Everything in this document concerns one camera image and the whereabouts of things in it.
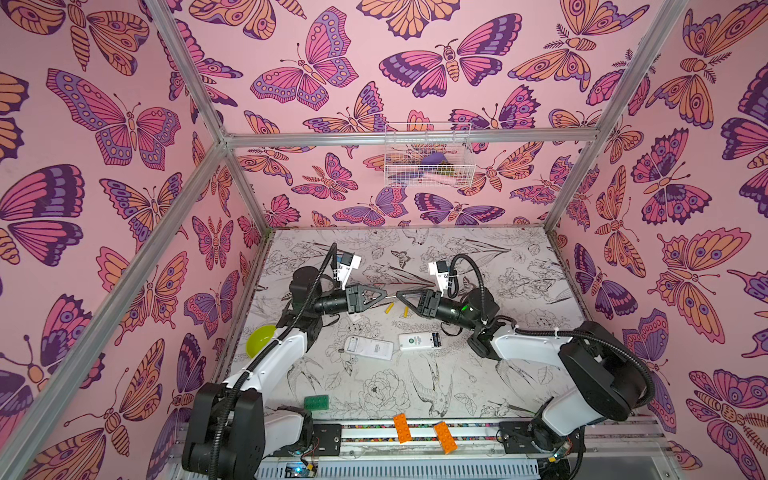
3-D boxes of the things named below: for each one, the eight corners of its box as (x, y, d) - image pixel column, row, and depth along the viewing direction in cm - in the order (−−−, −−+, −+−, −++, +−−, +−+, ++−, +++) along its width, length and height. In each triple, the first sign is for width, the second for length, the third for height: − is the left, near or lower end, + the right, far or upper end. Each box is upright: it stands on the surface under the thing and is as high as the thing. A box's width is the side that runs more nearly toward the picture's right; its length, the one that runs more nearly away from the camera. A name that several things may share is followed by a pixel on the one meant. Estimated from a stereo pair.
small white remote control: (399, 350, 91) (399, 347, 89) (399, 335, 94) (399, 332, 92) (443, 350, 91) (443, 347, 89) (441, 335, 94) (442, 332, 92)
